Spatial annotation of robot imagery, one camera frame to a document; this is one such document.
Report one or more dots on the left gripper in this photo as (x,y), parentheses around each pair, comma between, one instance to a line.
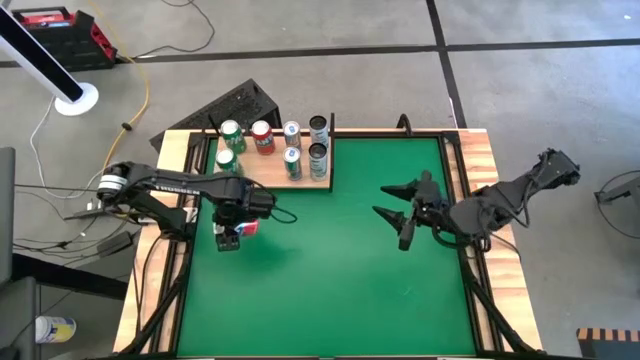
(245,205)

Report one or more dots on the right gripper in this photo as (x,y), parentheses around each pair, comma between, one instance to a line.
(430,210)

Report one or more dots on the red Fanta can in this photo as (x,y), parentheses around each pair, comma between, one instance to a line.
(248,229)
(263,140)

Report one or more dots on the green Sprite can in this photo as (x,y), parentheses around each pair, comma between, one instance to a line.
(227,162)
(234,140)

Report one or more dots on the white Celsius can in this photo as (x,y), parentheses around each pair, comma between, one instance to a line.
(318,167)
(319,135)

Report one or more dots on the teal slim can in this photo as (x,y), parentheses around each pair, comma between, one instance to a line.
(293,167)

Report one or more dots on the blue silver Red Bull can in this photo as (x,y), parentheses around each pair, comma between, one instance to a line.
(292,136)

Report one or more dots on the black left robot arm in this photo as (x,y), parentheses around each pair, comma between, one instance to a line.
(175,182)

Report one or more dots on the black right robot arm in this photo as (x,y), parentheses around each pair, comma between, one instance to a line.
(500,205)

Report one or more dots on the wooden tray board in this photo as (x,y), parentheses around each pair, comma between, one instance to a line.
(265,172)

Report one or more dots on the green table mat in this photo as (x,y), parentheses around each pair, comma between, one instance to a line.
(320,300)

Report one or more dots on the black power brick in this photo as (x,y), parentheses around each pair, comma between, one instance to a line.
(116,243)

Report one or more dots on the black perforated computer case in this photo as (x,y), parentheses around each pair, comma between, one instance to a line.
(235,105)

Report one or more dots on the grey power strip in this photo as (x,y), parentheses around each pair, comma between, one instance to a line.
(85,214)

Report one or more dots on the white yellow wipes canister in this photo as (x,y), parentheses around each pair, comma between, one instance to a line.
(55,330)

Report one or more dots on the white stand with black panel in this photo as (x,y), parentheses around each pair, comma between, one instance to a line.
(75,105)

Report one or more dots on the black orange striped box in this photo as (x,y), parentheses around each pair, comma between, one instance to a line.
(607,345)

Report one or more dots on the red black tool case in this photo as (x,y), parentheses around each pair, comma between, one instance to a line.
(65,40)

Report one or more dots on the silver metal mounting bracket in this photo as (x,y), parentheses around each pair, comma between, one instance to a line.
(191,215)

